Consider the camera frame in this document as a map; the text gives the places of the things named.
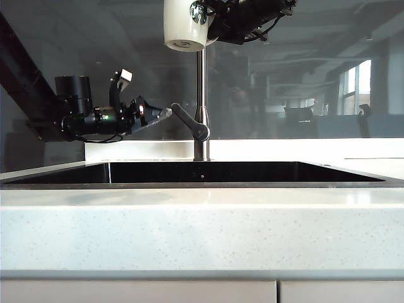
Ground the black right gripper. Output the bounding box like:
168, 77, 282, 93
205, 0, 287, 44

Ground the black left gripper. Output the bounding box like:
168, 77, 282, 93
121, 97, 174, 134

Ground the steel faucet lever handle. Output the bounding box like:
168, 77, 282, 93
170, 102, 211, 141

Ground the white Starbucks ceramic mug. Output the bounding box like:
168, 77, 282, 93
162, 0, 219, 52

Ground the tall stainless steel faucet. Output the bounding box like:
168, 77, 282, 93
193, 47, 212, 162

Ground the black undermount sink basin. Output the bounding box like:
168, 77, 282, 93
2, 160, 395, 191

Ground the wide white cabinet door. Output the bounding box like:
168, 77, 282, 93
0, 280, 279, 303

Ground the narrow white cabinet door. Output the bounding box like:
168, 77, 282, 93
280, 280, 404, 303

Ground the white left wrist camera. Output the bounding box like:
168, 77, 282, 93
107, 68, 134, 109

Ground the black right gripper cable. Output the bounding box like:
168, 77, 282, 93
242, 0, 299, 42

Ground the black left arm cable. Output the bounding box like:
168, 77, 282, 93
71, 131, 124, 145

